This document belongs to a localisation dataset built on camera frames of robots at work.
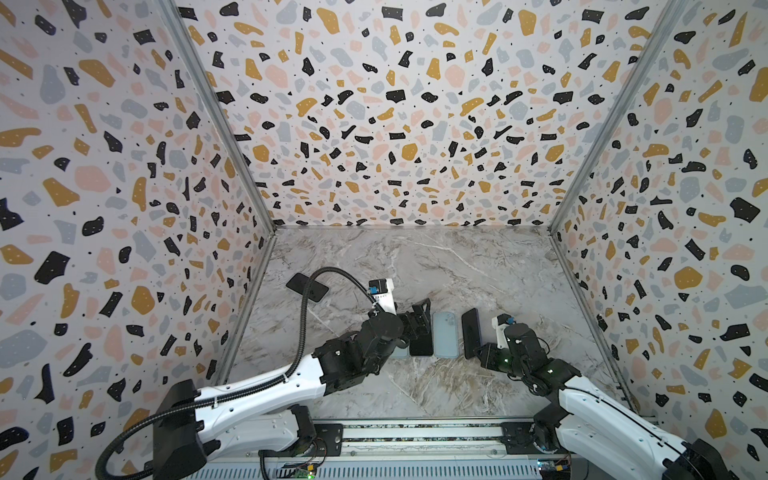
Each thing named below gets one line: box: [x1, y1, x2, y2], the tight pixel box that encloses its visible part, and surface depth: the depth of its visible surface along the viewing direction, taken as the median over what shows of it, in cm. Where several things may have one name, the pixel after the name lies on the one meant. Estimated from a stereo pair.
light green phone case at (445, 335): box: [433, 311, 459, 358], surface depth 95 cm
